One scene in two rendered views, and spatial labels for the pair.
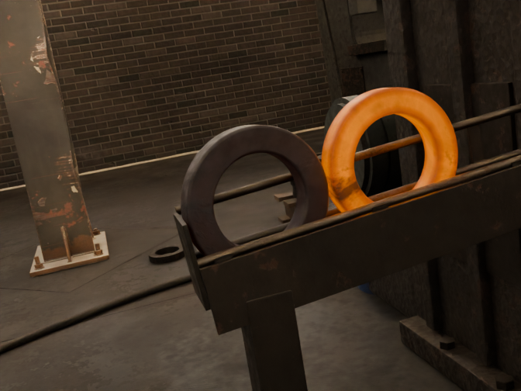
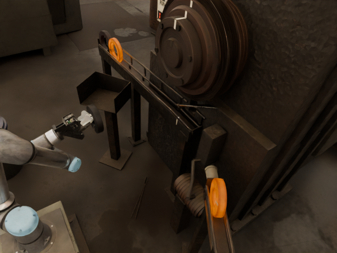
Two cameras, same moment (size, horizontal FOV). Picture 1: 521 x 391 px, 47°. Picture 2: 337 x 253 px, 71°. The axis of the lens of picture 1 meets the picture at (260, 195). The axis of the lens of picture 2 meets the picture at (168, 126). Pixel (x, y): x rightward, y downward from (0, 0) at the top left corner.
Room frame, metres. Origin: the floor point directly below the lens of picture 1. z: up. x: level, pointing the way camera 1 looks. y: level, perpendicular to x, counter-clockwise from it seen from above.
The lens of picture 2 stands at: (0.53, -1.93, 1.59)
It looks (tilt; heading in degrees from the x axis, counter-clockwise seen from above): 44 degrees down; 66
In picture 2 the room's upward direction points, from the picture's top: 6 degrees clockwise
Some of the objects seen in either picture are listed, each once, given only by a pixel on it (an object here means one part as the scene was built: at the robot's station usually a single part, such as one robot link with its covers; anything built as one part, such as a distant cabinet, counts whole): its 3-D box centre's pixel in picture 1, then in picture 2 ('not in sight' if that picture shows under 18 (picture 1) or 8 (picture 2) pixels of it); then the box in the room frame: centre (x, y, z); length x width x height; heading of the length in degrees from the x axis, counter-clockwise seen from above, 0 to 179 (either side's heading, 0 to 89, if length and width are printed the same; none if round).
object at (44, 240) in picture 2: not in sight; (32, 234); (0.15, -1.32, 0.37); 0.15 x 0.15 x 0.10
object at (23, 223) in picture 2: not in sight; (23, 223); (0.14, -1.32, 0.49); 0.13 x 0.12 x 0.14; 137
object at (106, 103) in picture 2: not in sight; (109, 125); (0.62, -0.66, 0.36); 0.26 x 0.20 x 0.72; 140
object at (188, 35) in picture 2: not in sight; (175, 52); (0.90, -1.07, 1.11); 0.28 x 0.06 x 0.28; 105
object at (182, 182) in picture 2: not in sight; (187, 212); (0.95, -1.40, 0.27); 0.22 x 0.13 x 0.53; 105
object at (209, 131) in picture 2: not in sight; (210, 146); (1.07, -1.27, 0.68); 0.11 x 0.08 x 0.24; 15
